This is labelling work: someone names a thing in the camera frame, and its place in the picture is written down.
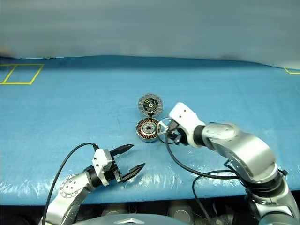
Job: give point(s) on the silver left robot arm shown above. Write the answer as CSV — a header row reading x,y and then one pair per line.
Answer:
x,y
68,194

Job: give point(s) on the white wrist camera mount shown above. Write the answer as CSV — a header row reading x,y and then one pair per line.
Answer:
x,y
99,164
185,117

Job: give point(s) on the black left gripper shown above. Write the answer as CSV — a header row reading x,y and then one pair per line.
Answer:
x,y
113,172

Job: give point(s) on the silver robot torso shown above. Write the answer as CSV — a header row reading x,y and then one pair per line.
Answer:
x,y
131,220

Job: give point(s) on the blue plastic table cover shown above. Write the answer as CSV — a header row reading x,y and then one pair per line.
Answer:
x,y
70,112

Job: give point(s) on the grey rounded shape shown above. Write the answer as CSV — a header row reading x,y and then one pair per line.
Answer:
x,y
110,212
180,213

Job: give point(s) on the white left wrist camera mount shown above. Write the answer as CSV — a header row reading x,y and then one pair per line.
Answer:
x,y
99,164

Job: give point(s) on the silver housing with copper windings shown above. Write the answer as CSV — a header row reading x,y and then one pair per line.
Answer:
x,y
141,130

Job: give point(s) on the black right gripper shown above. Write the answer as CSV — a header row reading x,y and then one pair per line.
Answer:
x,y
181,137

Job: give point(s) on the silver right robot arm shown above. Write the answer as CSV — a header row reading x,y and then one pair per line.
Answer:
x,y
248,150

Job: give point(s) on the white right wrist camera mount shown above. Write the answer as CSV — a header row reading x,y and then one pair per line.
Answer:
x,y
185,117

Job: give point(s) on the silver lid with circuit board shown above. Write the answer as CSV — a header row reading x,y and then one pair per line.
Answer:
x,y
143,103

